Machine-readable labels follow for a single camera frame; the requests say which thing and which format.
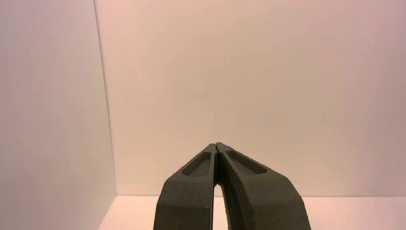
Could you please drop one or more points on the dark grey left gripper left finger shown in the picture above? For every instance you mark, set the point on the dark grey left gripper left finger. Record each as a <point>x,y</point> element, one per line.
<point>187,200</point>

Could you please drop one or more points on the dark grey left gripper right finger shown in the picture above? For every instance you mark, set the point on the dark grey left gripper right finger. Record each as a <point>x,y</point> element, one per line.
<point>266,203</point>

